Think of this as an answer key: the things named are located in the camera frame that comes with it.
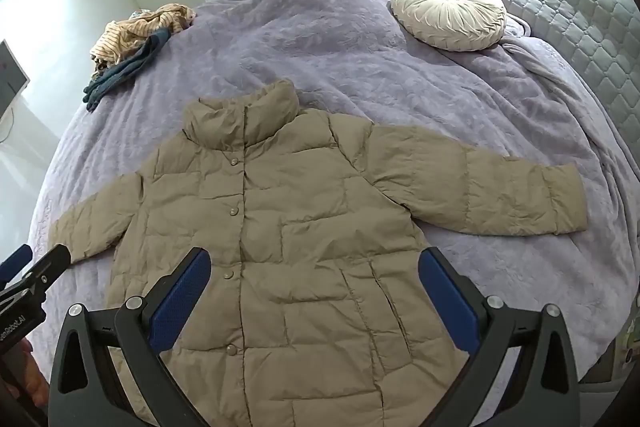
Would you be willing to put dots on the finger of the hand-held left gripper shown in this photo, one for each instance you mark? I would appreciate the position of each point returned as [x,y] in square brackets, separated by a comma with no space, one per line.
[15,262]
[52,264]

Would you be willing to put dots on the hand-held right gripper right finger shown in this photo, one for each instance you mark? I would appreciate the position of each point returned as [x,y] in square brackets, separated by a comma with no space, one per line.
[445,302]

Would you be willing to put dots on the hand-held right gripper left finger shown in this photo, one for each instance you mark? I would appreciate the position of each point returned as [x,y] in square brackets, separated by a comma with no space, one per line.
[182,302]

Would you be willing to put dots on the khaki puffer jacket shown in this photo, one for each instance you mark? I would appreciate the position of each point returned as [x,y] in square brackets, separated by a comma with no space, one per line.
[300,232]

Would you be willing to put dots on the person's left hand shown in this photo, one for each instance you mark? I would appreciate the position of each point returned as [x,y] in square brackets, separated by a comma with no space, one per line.
[35,377]

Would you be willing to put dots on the dark teal garment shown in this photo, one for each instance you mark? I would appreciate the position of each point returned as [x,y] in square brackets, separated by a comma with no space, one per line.
[125,69]

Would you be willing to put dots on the beige striped garment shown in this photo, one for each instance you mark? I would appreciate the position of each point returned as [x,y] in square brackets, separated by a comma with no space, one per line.
[130,37]

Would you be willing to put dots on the purple plush blanket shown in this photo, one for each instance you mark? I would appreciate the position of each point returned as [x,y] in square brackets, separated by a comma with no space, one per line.
[325,57]

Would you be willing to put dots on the round cream pleated pillow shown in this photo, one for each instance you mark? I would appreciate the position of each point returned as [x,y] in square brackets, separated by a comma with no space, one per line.
[445,12]

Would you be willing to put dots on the wall-mounted television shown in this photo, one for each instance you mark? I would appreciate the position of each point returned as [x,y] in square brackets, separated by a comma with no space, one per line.
[10,77]

